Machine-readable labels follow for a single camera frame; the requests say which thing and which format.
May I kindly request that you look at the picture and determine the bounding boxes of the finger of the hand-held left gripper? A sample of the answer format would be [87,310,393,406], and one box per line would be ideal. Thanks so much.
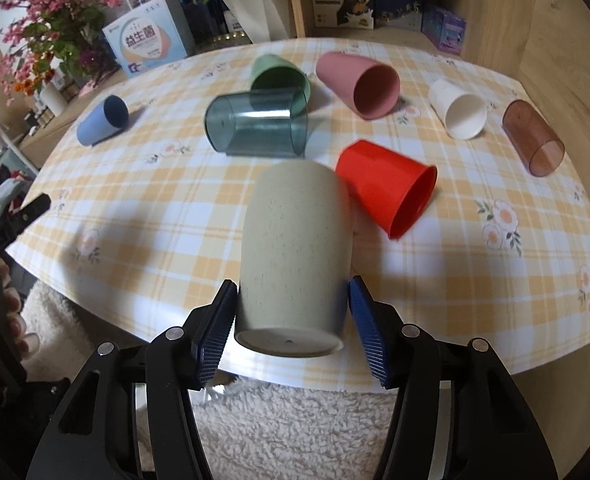
[0,192,52,273]

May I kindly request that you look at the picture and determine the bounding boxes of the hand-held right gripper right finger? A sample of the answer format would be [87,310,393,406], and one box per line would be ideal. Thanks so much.
[347,275,558,480]

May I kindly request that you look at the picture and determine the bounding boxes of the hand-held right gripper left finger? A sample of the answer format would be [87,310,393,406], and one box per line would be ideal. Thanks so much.
[25,279,239,480]

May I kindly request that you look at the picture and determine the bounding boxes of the beige speckled cup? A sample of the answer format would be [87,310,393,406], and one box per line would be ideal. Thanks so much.
[233,160,351,359]

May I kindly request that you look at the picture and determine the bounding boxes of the blue cup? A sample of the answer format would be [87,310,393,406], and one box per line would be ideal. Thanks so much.
[76,95,130,149]

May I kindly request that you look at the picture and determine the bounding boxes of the red cup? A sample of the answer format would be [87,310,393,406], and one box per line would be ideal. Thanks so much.
[335,140,438,240]

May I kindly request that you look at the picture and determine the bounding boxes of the teal transparent cup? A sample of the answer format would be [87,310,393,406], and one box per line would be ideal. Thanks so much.
[204,87,309,157]

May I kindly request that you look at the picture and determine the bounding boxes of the white cup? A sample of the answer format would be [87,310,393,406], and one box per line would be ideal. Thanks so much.
[429,78,489,141]

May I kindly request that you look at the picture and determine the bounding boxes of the pink cup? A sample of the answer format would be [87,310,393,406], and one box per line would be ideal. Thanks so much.
[316,51,401,121]

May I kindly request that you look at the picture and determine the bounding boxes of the brown transparent cup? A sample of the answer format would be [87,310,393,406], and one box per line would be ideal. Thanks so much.
[502,99,566,178]

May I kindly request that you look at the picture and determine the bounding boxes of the green cup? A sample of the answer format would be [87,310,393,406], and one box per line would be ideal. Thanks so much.
[249,54,312,111]

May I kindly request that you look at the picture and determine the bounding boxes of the person's left hand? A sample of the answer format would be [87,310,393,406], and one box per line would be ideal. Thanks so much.
[0,260,42,357]

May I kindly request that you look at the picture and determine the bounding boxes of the white metal rack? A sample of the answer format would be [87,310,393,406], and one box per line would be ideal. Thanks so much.
[0,101,42,173]

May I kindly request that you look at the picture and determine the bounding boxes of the white fluffy rug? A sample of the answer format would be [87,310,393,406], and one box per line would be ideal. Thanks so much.
[22,280,401,480]

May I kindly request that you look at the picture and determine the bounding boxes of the small white pot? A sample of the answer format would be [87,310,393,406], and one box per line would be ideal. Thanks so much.
[39,83,69,117]

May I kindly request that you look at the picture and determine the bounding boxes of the yellow plaid floral tablecloth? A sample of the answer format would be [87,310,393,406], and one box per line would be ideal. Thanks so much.
[5,37,590,397]

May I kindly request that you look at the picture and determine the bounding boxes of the pink artificial flower bush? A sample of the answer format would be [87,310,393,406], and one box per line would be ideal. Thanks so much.
[0,0,122,107]

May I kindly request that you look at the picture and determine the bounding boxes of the blue and white printed box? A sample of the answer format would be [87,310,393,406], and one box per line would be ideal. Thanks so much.
[101,0,196,79]

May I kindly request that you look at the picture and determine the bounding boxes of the purple printed box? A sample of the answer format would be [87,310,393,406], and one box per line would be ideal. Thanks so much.
[421,3,468,56]

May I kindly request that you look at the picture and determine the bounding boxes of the white faceted vase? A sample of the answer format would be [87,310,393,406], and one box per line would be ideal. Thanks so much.
[219,0,292,44]

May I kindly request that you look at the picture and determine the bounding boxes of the dark blue printed box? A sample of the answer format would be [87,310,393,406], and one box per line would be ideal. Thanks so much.
[373,0,425,31]

